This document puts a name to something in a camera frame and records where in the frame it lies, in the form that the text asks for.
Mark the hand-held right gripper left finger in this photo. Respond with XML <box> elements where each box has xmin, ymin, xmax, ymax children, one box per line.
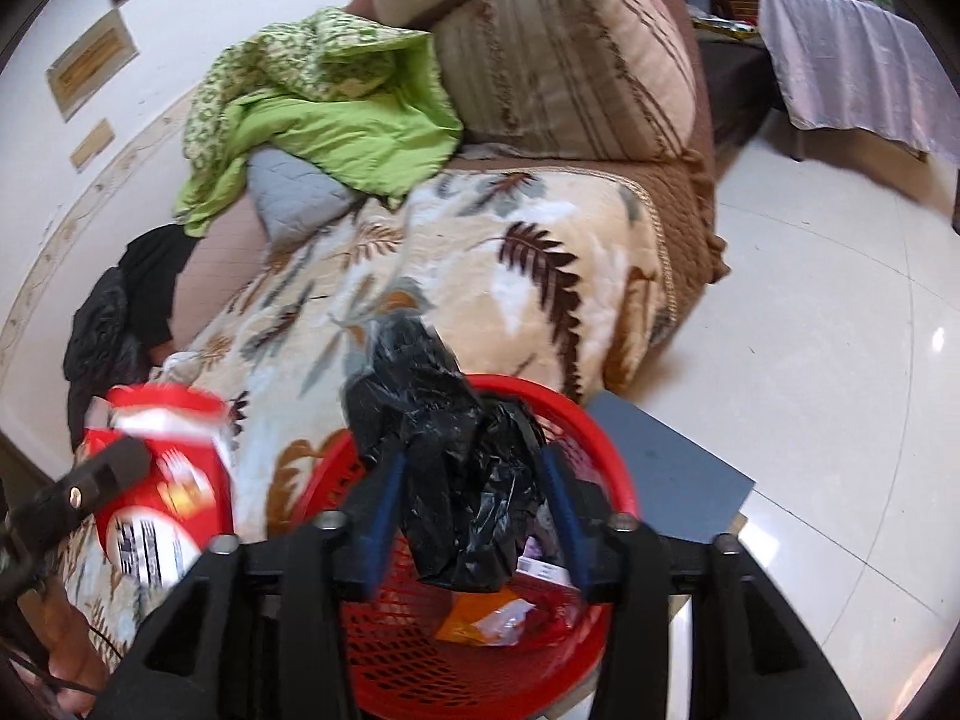
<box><xmin>90</xmin><ymin>454</ymin><xmax>410</xmax><ymax>720</ymax></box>

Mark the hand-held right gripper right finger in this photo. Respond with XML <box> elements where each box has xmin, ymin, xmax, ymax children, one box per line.
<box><xmin>536</xmin><ymin>444</ymin><xmax>863</xmax><ymax>720</ymax></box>

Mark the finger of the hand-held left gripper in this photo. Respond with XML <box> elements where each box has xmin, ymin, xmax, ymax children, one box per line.
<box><xmin>0</xmin><ymin>435</ymin><xmax>151</xmax><ymax>563</ymax></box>

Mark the black plastic bag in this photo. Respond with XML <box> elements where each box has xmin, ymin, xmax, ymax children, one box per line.
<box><xmin>341</xmin><ymin>319</ymin><xmax>548</xmax><ymax>593</ymax></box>

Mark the red and white snack bag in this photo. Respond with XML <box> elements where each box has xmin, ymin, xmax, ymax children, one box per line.
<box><xmin>84</xmin><ymin>382</ymin><xmax>237</xmax><ymax>590</ymax></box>

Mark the red wrapper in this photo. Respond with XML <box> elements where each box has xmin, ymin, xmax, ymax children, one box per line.
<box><xmin>525</xmin><ymin>596</ymin><xmax>601</xmax><ymax>638</ymax></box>

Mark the orange foil wrapper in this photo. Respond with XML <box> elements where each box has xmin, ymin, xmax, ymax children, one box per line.
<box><xmin>435</xmin><ymin>591</ymin><xmax>530</xmax><ymax>647</ymax></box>

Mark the red plastic basket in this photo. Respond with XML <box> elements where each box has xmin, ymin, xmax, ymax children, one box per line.
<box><xmin>289</xmin><ymin>373</ymin><xmax>642</xmax><ymax>720</ymax></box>

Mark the grey flat board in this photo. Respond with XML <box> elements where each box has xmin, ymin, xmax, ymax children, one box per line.
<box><xmin>585</xmin><ymin>392</ymin><xmax>755</xmax><ymax>541</ymax></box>

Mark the black puffy jacket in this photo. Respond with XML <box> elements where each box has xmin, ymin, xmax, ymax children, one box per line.
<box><xmin>62</xmin><ymin>266</ymin><xmax>151</xmax><ymax>451</ymax></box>

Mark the black cloth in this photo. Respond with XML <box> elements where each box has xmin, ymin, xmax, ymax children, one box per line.
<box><xmin>116</xmin><ymin>225</ymin><xmax>196</xmax><ymax>350</ymax></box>

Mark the leaf-printed blanket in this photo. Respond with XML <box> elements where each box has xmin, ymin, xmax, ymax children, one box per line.
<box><xmin>56</xmin><ymin>169</ymin><xmax>668</xmax><ymax>672</ymax></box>

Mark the grey quilted pillow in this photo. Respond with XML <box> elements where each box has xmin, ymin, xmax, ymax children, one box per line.
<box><xmin>246</xmin><ymin>146</ymin><xmax>361</xmax><ymax>248</ymax></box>

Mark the green quilt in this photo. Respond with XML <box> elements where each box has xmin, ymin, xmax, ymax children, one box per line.
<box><xmin>174</xmin><ymin>6</ymin><xmax>464</xmax><ymax>237</ymax></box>

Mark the striped sofa cushion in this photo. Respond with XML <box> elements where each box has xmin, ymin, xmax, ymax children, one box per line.
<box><xmin>360</xmin><ymin>0</ymin><xmax>702</xmax><ymax>162</ymax></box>

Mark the dark cabinet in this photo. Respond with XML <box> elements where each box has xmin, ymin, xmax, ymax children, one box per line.
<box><xmin>697</xmin><ymin>0</ymin><xmax>777</xmax><ymax>151</ymax></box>

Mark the table with lavender cloth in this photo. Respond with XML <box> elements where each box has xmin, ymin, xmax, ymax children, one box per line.
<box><xmin>757</xmin><ymin>0</ymin><xmax>960</xmax><ymax>166</ymax></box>

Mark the small beige wall plaque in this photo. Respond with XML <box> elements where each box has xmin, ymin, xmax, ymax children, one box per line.
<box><xmin>69</xmin><ymin>118</ymin><xmax>115</xmax><ymax>172</ymax></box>

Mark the large beige wall plaque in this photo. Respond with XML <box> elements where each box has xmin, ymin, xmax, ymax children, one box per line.
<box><xmin>45</xmin><ymin>7</ymin><xmax>140</xmax><ymax>121</ymax></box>

